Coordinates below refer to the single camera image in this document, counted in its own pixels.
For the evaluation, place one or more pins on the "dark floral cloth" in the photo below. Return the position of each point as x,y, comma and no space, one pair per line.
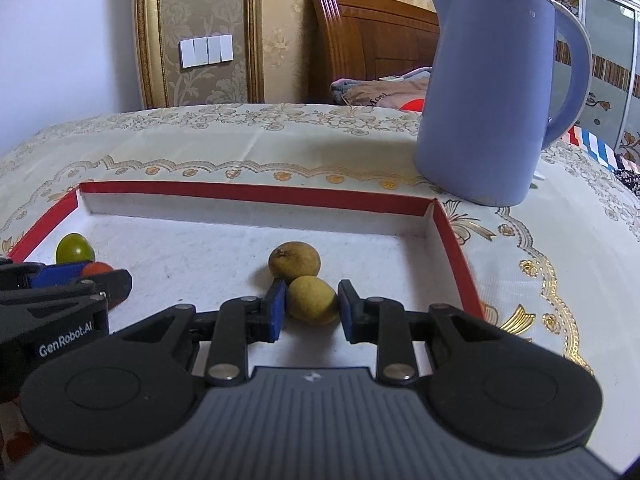
630,177

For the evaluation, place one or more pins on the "gold wall panel frame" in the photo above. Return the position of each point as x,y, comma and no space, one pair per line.
148,35

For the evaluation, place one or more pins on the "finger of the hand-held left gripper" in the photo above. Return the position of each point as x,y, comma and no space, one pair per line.
115,285
60,274

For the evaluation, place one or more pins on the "wooden bed headboard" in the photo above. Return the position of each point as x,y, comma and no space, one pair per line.
370,45

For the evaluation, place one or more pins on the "white wall switch panel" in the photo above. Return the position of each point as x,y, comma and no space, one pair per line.
205,51

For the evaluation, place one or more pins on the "brown longan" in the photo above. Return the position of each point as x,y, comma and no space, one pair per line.
292,260

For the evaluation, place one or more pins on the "patterned wardrobe sliding doors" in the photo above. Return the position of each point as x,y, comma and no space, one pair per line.
605,35

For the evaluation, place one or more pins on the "yellow longan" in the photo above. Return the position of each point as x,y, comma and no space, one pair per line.
312,300

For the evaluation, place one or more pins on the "red shallow cardboard box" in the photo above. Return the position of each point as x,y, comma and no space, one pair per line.
200,260

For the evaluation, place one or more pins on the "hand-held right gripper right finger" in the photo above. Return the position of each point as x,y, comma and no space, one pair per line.
346,310

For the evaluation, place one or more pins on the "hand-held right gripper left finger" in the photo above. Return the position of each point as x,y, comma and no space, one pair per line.
277,310

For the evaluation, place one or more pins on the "blue electric kettle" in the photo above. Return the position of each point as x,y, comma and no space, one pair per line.
480,110

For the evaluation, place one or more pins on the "pile of clothes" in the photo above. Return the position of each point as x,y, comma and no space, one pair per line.
380,92

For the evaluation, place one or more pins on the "red cherry tomato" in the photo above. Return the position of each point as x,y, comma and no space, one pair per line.
97,268

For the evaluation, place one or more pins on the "large green tomato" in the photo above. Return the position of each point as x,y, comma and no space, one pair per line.
74,247

